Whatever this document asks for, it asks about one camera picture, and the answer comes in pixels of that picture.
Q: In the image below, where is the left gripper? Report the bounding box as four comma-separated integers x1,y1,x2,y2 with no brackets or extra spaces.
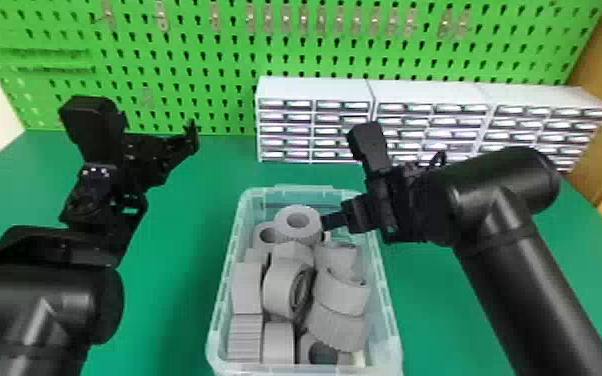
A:
110,118,201,197

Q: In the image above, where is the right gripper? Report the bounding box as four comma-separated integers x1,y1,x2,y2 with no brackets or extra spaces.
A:
320,164,422,245

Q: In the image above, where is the grey ring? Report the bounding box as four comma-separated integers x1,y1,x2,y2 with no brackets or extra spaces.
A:
251,220,286,252
260,320,296,365
313,240,366,281
272,204,325,247
225,313,265,363
271,240,316,269
260,259,316,322
229,261,265,316
305,301,368,352
310,269,372,317

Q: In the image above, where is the clear bin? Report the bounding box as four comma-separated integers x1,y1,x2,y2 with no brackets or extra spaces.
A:
205,184,405,376

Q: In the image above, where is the white drawer cabinet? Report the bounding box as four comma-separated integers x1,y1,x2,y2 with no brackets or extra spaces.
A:
366,79,497,165
481,83,602,174
254,75,375,166

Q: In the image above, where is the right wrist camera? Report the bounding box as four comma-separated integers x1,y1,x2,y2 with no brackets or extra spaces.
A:
345,121,395,176

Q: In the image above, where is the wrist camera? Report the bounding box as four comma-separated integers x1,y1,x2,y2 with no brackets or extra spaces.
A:
345,121,395,176
58,95,128,163

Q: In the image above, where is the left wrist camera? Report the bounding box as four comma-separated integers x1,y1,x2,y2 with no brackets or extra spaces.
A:
58,95,128,163

